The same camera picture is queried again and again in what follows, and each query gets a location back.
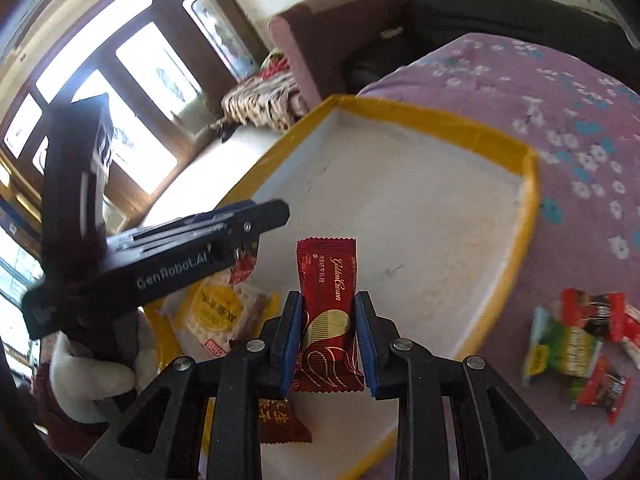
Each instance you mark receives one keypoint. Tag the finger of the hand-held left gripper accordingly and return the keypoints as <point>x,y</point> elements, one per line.
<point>270,212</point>
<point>245,248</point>

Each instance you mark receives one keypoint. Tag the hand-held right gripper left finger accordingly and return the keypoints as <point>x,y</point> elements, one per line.
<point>293,345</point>

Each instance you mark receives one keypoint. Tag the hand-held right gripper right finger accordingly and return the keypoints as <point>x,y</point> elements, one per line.
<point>365,345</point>

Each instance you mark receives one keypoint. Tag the small red packet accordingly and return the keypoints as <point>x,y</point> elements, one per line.
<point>242,272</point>

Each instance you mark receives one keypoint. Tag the dark red swirl snack bar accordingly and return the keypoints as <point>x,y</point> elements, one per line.
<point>325,305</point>

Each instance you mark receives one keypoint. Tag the round cracker yellow packet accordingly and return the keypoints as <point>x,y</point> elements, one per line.
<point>215,315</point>

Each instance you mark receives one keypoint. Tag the dark red zigzag-edged packet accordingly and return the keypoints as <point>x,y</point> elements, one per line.
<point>280,425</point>

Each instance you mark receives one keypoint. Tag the white box with yellow tape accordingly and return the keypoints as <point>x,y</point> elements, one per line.
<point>400,200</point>

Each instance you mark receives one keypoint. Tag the red candy packet dark picture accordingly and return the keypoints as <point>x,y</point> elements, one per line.
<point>600,390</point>
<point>590,312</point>

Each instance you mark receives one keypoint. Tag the red and white snack packet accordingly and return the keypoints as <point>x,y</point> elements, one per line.
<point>631,330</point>

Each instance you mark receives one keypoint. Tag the person's left hand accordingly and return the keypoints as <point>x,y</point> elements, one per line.
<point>85,377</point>

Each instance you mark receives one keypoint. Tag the floral patterned blanket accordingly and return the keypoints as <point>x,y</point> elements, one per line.
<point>260,100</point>

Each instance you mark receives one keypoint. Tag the wooden glass door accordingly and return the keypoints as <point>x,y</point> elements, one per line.
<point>150,60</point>

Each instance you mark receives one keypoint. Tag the maroon armchair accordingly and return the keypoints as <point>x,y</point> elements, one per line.
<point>320,35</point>

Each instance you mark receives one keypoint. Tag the bright green snack packet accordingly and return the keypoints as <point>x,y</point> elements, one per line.
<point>560,350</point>

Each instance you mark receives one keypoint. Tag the small white remote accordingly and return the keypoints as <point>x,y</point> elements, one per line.
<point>392,33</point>

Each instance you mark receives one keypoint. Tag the black sofa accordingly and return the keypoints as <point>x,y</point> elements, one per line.
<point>500,15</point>

